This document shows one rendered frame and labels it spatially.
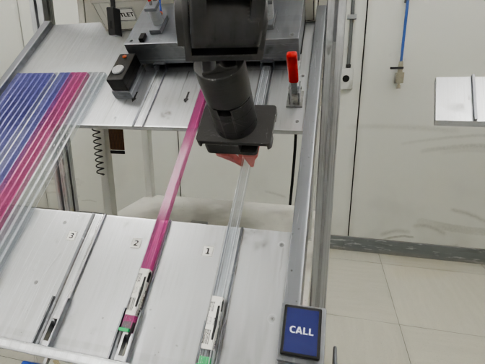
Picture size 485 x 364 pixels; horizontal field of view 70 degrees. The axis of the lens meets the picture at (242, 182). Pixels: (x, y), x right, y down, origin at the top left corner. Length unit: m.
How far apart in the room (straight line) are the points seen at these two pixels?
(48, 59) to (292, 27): 0.57
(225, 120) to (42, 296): 0.35
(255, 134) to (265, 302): 0.21
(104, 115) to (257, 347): 0.50
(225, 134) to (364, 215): 2.01
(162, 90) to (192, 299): 0.41
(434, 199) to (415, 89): 0.68
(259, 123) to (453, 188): 2.06
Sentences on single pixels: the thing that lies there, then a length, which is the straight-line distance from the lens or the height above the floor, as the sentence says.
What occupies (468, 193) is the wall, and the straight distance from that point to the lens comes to 2.48.
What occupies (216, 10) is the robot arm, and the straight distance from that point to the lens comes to 0.34.
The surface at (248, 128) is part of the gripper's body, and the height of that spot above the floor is 0.99.
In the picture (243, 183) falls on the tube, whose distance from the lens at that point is 0.51.
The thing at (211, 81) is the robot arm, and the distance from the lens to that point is 0.38.
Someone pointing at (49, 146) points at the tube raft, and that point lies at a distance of 0.72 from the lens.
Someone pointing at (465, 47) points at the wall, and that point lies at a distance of 2.37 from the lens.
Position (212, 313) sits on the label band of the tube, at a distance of 0.45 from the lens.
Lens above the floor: 1.04
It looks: 15 degrees down
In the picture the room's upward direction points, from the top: straight up
